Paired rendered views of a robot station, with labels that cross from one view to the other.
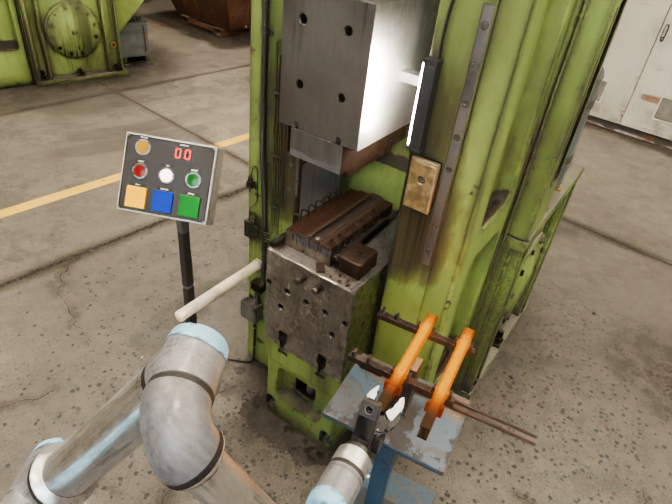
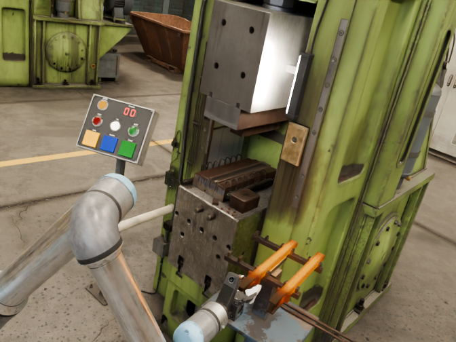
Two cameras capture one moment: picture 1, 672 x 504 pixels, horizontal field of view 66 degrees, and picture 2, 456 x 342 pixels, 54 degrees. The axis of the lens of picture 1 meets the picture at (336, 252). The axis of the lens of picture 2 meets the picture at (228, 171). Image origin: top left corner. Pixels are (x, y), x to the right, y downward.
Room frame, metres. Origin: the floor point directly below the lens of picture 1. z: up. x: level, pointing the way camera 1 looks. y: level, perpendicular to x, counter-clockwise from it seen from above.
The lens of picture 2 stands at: (-0.38, -0.16, 1.87)
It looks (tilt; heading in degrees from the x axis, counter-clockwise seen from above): 24 degrees down; 6
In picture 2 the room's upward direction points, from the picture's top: 11 degrees clockwise
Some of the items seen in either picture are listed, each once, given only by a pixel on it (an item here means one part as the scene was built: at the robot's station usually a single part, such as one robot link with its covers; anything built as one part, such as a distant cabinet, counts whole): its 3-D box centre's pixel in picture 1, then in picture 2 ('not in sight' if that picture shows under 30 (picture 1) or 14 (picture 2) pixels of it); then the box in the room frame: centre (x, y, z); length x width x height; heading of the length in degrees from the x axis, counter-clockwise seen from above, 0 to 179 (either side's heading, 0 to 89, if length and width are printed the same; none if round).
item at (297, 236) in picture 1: (341, 222); (237, 176); (1.67, -0.01, 0.96); 0.42 x 0.20 x 0.09; 149
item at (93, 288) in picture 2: not in sight; (109, 283); (1.71, 0.62, 0.05); 0.22 x 0.22 x 0.09; 59
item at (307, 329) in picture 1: (346, 281); (236, 225); (1.65, -0.06, 0.69); 0.56 x 0.38 x 0.45; 149
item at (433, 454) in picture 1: (398, 408); (260, 313); (1.09, -0.26, 0.65); 0.40 x 0.30 x 0.02; 67
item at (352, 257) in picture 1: (358, 260); (244, 200); (1.45, -0.08, 0.95); 0.12 x 0.08 x 0.06; 149
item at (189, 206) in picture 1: (189, 206); (127, 149); (1.57, 0.54, 1.01); 0.07 x 0.05 x 0.07; 84
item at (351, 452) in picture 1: (352, 463); (214, 317); (0.71, -0.10, 0.90); 0.10 x 0.05 x 0.09; 66
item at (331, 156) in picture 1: (352, 132); (250, 108); (1.67, -0.01, 1.32); 0.42 x 0.20 x 0.10; 149
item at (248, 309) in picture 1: (252, 309); (161, 245); (1.78, 0.35, 0.36); 0.09 x 0.07 x 0.12; 59
